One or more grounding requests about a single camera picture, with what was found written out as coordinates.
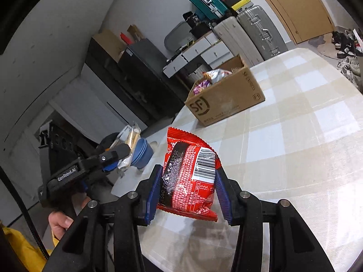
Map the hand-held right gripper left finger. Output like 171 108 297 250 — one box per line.
42 164 163 272

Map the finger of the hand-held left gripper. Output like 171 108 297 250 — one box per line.
97 143 130 164
101 160 121 173

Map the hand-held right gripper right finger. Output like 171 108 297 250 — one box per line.
215 168 335 272

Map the bread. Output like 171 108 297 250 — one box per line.
118 122 142 172

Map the brown cardboard box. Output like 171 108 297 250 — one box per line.
184 55 266 127

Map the pink purple snack packet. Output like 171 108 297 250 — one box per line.
193 80 212 96

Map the white red snack packet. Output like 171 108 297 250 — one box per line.
203 68 233 84

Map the person's left forearm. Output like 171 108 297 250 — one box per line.
0 223 61 272

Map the person's left hand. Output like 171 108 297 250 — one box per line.
48 211 75 240

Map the black slotted crate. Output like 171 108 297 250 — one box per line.
39 120 95 160

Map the white wardrobe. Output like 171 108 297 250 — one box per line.
49 68 151 153

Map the black cabinet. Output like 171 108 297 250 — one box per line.
86 37 159 128

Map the dark grey refrigerator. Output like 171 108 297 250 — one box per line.
118 38 185 119

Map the flat cardboard box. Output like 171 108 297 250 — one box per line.
92 29 127 63

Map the small cardboard piece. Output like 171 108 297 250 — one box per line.
127 24 144 42

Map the white desk with drawers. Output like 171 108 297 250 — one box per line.
162 31 235 91

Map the grey folded table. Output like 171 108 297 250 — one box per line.
164 20 197 52

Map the black bag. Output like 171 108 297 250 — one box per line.
183 11 212 36

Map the beige suitcase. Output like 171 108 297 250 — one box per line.
213 16 266 64

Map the silver suitcase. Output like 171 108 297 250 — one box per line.
237 5 288 61

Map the grey doormat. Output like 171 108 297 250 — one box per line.
308 35 334 49

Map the pile of shoes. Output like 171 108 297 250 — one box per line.
331 28 363 89

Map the yellow black shoe box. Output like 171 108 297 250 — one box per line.
231 0 255 13

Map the wooden door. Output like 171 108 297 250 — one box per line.
245 0 335 45

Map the black cable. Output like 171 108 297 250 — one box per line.
0 171 49 261

